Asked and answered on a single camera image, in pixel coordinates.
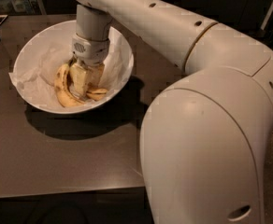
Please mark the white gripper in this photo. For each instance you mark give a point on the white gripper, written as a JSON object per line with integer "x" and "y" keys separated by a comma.
{"x": 91, "y": 50}

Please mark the yellow banana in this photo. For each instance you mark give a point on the yellow banana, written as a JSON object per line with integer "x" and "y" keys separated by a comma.
{"x": 64, "y": 96}
{"x": 96, "y": 94}

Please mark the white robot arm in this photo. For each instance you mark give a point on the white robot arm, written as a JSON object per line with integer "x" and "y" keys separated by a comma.
{"x": 203, "y": 139}

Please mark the white bowl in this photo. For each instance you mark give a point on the white bowl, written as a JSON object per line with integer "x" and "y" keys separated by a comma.
{"x": 33, "y": 47}

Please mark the white paper liner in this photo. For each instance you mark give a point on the white paper liner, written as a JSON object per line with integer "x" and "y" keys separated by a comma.
{"x": 27, "y": 78}

